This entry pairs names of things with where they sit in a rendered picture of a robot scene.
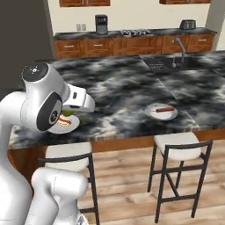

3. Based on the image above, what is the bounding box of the white plate with hot dog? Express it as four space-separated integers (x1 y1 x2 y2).
47 113 81 135

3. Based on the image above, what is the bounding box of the black toaster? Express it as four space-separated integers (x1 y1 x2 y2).
178 18 197 31

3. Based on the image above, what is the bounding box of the hot dog in bun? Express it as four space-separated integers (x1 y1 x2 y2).
56 115 72 127

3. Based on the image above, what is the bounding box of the red sausage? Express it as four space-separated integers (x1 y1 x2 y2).
155 106 176 113

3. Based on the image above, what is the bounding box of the grey tap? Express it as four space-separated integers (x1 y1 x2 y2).
171 37 186 69

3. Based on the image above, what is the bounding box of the black stool with white seat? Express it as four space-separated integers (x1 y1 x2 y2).
37 142 101 225
147 132 214 224

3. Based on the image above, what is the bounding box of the black hob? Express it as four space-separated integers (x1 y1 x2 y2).
120 28 152 37

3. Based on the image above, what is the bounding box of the black sink basin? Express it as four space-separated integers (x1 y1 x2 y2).
139 53 211 74

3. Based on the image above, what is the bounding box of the white plate with sausage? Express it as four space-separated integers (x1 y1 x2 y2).
145 103 179 121

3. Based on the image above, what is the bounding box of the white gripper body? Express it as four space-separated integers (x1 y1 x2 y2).
62 89 96 114

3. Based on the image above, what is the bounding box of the wooden wall cupboard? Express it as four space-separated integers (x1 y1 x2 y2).
159 0 212 5
58 0 112 8

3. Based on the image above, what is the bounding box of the wooden base cupboard run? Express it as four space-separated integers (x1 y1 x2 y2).
54 33 216 61

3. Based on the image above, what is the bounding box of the green fruit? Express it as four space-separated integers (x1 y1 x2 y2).
62 108 77 117

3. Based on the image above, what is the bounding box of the black coffee machine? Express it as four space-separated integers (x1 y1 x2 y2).
94 14 109 36

